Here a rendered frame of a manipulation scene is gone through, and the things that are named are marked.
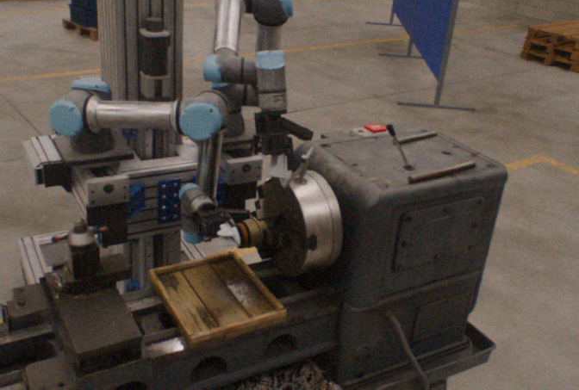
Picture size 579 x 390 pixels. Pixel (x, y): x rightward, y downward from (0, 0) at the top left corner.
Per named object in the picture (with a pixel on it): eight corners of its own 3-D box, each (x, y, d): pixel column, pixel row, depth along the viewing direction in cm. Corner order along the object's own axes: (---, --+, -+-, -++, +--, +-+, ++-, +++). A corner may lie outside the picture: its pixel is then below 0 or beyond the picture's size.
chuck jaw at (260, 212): (283, 215, 202) (274, 179, 204) (290, 213, 198) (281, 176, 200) (252, 222, 197) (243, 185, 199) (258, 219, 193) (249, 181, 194)
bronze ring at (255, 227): (258, 209, 197) (230, 216, 193) (271, 224, 190) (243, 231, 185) (257, 234, 201) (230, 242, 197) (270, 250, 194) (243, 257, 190)
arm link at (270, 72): (283, 50, 173) (285, 49, 165) (286, 91, 175) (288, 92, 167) (254, 52, 173) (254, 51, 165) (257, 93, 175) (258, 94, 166)
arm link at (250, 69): (244, 57, 184) (244, 56, 173) (283, 59, 185) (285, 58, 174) (242, 84, 185) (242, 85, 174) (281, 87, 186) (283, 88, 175)
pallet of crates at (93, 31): (141, 20, 931) (140, -37, 898) (174, 32, 881) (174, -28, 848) (62, 27, 851) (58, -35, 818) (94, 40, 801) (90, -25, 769)
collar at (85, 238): (91, 229, 180) (90, 219, 179) (99, 243, 174) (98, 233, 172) (62, 235, 176) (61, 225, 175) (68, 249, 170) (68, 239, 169)
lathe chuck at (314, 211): (276, 232, 222) (288, 153, 206) (323, 290, 199) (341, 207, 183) (252, 237, 217) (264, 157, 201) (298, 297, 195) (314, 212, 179)
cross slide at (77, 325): (98, 264, 199) (98, 252, 197) (143, 349, 165) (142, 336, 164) (41, 277, 191) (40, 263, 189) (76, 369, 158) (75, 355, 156)
